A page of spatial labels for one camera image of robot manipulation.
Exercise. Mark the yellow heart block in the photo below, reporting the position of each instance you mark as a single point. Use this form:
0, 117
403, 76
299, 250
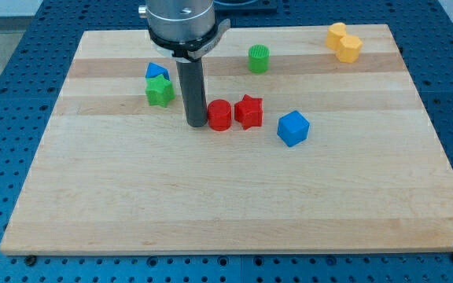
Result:
334, 34

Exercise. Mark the green cylinder block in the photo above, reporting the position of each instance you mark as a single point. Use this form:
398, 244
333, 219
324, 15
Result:
259, 57

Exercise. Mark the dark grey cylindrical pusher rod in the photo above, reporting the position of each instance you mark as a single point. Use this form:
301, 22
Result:
191, 80

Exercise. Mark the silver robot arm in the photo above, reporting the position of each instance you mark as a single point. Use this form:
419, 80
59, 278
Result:
185, 31

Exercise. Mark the red star block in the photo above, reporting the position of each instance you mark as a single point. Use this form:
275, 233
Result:
249, 112

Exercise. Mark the red cylinder block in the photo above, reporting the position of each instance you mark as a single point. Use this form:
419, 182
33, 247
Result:
219, 115

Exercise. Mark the yellow hexagon block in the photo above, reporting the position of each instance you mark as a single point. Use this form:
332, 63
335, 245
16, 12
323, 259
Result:
348, 48

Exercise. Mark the wooden board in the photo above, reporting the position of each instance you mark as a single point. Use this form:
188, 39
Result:
115, 176

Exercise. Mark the blue triangle block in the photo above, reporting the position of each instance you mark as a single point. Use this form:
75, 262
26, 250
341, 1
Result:
153, 70

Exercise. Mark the green star block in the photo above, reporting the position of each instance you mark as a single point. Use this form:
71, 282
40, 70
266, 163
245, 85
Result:
159, 91

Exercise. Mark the blue cube block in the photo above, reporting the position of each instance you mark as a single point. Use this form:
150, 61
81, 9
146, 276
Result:
293, 128

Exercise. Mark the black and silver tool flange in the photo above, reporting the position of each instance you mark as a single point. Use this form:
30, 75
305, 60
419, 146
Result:
190, 51

